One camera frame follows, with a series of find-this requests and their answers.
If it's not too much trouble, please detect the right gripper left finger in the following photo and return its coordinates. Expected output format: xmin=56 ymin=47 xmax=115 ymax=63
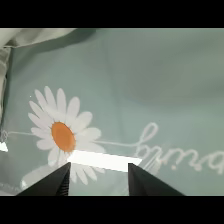
xmin=16 ymin=161 xmax=72 ymax=197

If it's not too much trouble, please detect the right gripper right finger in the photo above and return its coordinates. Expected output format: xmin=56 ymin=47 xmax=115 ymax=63
xmin=127 ymin=162 xmax=185 ymax=197

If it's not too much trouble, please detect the pale grey garment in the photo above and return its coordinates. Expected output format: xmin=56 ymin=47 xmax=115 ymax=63
xmin=0 ymin=28 xmax=78 ymax=122

